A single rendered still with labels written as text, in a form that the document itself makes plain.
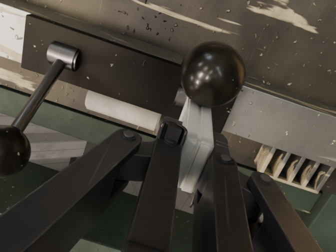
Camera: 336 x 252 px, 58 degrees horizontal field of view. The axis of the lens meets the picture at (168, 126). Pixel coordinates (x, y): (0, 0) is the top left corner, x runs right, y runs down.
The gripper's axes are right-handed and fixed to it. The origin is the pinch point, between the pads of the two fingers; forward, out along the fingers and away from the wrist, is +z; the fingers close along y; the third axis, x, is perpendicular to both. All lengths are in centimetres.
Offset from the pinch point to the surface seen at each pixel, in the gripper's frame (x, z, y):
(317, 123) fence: -0.2, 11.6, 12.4
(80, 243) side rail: -23.8, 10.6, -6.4
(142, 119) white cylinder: -6.1, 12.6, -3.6
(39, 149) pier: -224, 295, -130
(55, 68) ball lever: -2.2, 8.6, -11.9
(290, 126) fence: -1.3, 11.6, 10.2
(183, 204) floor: -146, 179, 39
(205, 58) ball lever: 4.4, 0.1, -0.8
